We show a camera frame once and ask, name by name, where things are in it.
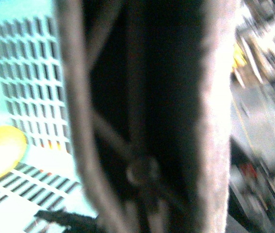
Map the brown basket handle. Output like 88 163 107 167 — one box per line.
54 0 239 233

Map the light teal plastic basket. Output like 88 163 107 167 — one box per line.
0 0 97 233

